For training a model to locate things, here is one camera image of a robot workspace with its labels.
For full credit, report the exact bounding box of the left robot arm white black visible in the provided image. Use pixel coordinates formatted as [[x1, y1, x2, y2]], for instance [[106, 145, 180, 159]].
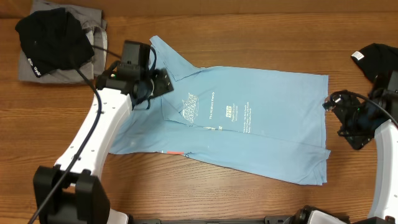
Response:
[[30, 69, 174, 223]]

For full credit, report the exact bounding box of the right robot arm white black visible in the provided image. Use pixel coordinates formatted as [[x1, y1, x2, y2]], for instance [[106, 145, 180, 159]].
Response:
[[285, 90, 397, 224]]

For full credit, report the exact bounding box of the light blue t-shirt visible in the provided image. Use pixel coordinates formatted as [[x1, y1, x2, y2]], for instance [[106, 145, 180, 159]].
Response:
[[110, 36, 330, 185]]

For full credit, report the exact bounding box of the folded grey garment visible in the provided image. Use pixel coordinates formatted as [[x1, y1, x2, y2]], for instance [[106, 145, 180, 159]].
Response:
[[18, 0, 108, 84]]

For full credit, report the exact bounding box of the folded black garment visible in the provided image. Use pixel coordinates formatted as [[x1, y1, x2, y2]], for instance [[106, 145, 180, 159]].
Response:
[[15, 7, 95, 78]]

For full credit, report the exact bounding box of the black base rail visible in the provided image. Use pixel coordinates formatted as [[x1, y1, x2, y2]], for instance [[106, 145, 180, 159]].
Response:
[[129, 215, 292, 224]]

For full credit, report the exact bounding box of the unfolded black garment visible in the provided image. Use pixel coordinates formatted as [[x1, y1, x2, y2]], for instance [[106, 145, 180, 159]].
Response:
[[351, 43, 397, 83]]

